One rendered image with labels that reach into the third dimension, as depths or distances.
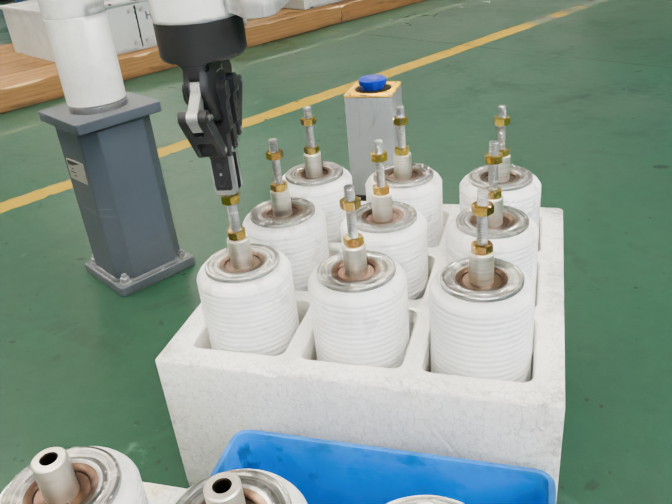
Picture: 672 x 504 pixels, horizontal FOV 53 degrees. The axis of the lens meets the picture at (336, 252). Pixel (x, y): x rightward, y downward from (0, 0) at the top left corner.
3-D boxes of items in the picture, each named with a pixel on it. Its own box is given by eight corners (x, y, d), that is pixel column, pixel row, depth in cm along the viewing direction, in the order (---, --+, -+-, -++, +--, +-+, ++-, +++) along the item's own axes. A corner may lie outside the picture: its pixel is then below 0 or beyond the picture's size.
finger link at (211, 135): (175, 109, 55) (200, 141, 61) (173, 129, 55) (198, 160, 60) (207, 107, 55) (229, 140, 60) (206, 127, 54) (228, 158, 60)
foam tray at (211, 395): (188, 487, 76) (153, 359, 67) (298, 299, 109) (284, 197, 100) (552, 550, 65) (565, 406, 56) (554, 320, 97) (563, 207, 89)
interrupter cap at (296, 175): (273, 179, 88) (273, 174, 88) (316, 161, 93) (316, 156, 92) (312, 193, 83) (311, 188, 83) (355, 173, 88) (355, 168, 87)
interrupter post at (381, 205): (397, 216, 75) (395, 189, 74) (388, 226, 74) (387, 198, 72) (377, 214, 76) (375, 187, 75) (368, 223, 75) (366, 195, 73)
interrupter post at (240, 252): (243, 274, 67) (237, 245, 65) (226, 268, 68) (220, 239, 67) (259, 263, 69) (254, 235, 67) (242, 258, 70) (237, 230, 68)
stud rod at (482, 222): (488, 264, 61) (489, 187, 58) (486, 270, 60) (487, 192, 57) (477, 263, 62) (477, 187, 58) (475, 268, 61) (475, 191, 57)
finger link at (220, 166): (210, 135, 62) (219, 186, 64) (200, 146, 59) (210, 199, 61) (225, 134, 61) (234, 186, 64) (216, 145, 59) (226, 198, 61)
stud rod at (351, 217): (362, 259, 64) (356, 186, 60) (352, 262, 64) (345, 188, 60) (357, 255, 65) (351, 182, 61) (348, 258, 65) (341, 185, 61)
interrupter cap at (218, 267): (243, 293, 64) (242, 287, 63) (190, 274, 68) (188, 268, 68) (295, 258, 69) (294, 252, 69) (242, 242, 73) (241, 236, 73)
